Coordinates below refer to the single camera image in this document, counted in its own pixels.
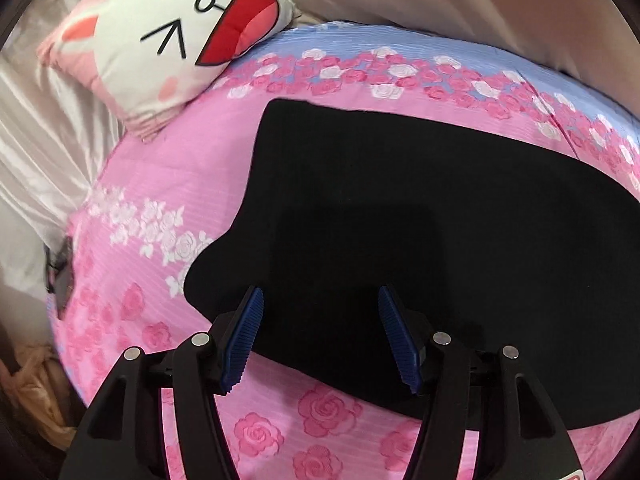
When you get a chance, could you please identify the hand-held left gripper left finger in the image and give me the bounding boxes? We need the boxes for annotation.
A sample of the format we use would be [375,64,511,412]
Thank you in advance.
[59,286,266,480]

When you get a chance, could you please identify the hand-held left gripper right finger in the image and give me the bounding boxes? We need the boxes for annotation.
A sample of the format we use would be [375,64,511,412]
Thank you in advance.
[377,284,586,480]

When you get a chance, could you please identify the black pants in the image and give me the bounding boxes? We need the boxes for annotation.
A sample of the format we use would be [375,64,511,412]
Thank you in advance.
[183,98,640,432]

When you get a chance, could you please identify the small dark object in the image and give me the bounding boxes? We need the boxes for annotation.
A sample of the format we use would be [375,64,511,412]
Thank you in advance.
[45,240,77,319]

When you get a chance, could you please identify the pink floral blanket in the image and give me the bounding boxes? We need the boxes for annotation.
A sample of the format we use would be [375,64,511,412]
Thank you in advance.
[45,20,640,480]

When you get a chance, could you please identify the yellowish plastic bag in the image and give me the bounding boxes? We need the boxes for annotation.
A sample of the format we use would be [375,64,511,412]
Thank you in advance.
[9,344,77,452]

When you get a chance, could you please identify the shiny beige satin sheet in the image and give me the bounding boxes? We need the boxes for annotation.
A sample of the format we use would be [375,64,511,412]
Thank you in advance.
[0,0,132,321]

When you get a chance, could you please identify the cartoon face pillow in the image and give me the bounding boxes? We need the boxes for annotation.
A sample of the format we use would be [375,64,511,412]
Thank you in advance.
[36,0,301,143]

